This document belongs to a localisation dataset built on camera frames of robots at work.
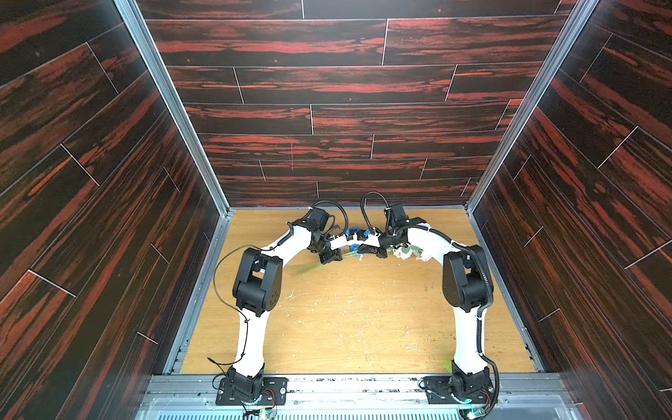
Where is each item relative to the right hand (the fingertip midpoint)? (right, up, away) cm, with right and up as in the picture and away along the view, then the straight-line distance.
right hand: (364, 245), depth 99 cm
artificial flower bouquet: (+12, -1, -11) cm, 16 cm away
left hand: (-9, -3, -2) cm, 10 cm away
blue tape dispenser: (-5, 0, -9) cm, 10 cm away
